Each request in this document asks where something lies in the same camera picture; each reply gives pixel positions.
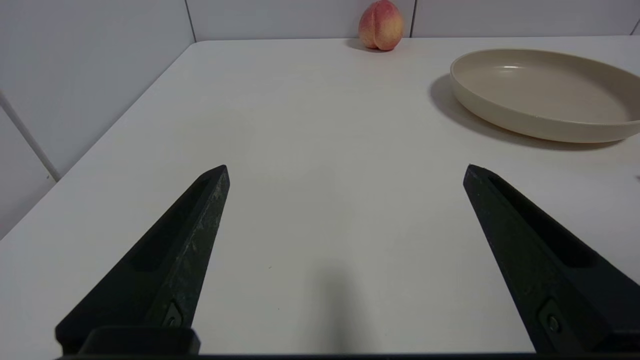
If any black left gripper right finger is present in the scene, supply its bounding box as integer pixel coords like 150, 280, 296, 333
462, 164, 640, 355

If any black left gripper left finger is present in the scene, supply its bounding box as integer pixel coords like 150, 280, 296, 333
55, 164, 231, 355

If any pink yellow peach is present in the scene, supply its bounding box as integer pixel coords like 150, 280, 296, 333
358, 0, 404, 52

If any beige round plate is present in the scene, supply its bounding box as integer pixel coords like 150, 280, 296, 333
449, 48, 640, 144

